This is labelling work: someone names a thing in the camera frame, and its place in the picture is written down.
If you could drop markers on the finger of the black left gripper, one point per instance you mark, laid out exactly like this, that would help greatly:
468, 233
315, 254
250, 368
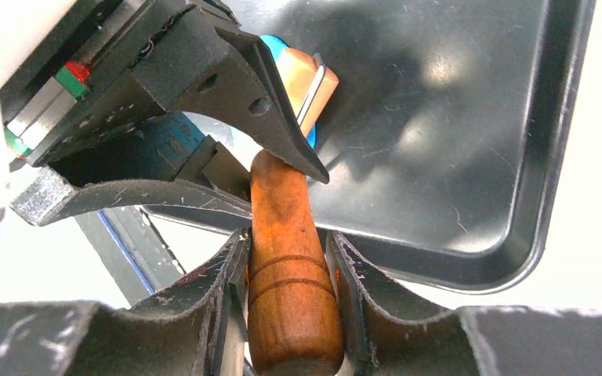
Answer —
41, 196
241, 88

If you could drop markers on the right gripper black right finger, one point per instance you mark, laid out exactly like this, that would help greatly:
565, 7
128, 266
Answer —
390, 330

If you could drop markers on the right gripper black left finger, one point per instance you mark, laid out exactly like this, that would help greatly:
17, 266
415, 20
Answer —
196, 326

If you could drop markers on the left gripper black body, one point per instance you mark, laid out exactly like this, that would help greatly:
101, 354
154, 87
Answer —
113, 86

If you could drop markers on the wooden rolling pin roller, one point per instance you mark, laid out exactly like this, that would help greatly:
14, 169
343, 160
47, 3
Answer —
294, 326

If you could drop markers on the blue dough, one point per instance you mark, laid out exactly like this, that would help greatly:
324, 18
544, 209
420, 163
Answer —
244, 146

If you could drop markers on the black baking tray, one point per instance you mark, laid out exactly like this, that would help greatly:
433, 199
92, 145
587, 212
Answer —
445, 138

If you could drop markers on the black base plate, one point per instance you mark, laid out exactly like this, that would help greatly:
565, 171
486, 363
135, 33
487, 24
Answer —
132, 250

